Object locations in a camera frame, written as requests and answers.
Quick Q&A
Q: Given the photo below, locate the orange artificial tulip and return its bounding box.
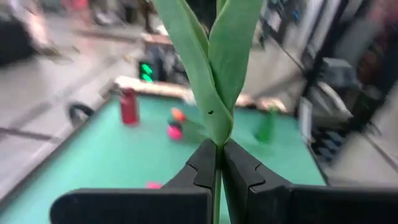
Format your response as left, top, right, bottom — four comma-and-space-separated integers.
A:
170, 107, 187, 123
152, 0, 265, 224

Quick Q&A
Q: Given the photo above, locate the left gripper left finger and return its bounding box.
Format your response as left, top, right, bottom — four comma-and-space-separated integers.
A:
49, 138, 218, 224

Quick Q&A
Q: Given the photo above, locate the red ribbed glass vase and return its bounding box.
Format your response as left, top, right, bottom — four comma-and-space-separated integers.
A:
119, 88, 140, 127

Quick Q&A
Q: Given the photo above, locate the green glass vase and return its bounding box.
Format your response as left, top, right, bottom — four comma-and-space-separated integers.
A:
254, 107, 279, 143

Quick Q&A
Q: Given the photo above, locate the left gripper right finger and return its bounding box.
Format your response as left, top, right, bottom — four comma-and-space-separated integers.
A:
221, 138, 398, 224

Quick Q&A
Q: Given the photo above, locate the teal table mat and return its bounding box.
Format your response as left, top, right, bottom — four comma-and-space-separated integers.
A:
0, 95, 327, 224

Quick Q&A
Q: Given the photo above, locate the black curved frame handle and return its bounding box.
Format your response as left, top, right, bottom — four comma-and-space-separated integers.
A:
68, 102, 95, 128

